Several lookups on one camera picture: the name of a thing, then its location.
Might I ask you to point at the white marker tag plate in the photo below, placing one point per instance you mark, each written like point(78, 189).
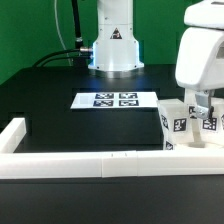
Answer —
point(114, 100)

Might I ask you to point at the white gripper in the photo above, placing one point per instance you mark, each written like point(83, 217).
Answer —
point(200, 61)

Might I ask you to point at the white U-shaped fence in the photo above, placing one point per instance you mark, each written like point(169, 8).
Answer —
point(14, 165)

